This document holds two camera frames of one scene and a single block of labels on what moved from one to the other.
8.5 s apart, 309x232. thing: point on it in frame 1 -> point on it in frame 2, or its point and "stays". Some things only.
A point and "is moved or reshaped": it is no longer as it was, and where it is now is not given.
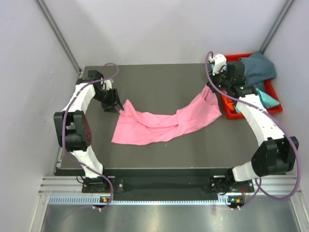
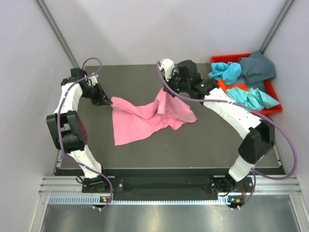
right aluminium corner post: [275, 26] stays
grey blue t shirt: [258, 69] stays
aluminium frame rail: [73, 186] stays
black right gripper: [212, 77] -> [175, 75]
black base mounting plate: [148, 184] stays
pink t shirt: [134, 127] is moved or reshaped
